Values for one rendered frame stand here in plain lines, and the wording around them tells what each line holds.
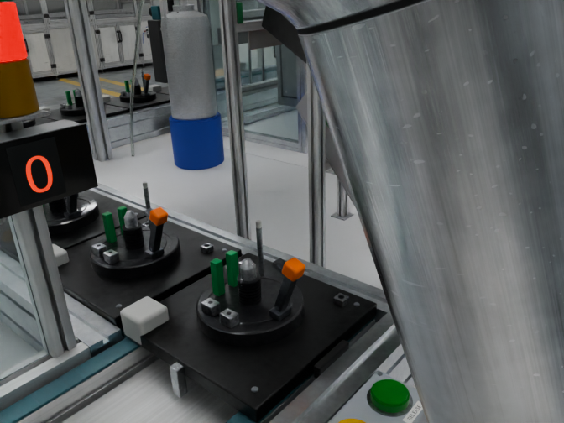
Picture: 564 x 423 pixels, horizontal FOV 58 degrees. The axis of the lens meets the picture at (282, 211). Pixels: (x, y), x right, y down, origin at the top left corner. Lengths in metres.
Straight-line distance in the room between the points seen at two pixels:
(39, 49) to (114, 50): 1.30
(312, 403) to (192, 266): 0.33
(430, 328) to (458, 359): 0.01
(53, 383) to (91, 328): 0.10
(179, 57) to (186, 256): 0.79
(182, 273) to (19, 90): 0.38
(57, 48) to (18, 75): 9.18
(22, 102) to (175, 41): 1.00
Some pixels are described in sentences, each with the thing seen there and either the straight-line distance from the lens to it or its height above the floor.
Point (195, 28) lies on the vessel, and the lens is 1.50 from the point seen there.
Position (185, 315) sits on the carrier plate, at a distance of 0.70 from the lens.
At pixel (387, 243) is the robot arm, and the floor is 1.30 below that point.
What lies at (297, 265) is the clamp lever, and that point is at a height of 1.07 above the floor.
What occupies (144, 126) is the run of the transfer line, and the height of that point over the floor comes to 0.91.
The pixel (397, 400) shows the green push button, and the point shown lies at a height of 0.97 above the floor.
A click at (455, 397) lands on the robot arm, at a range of 0.18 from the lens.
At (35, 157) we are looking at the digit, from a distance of 0.56.
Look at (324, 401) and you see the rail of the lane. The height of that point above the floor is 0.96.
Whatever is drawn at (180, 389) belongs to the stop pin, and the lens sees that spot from 0.64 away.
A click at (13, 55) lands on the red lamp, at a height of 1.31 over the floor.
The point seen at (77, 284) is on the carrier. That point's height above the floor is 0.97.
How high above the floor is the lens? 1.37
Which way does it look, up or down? 24 degrees down
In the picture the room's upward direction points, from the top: 2 degrees counter-clockwise
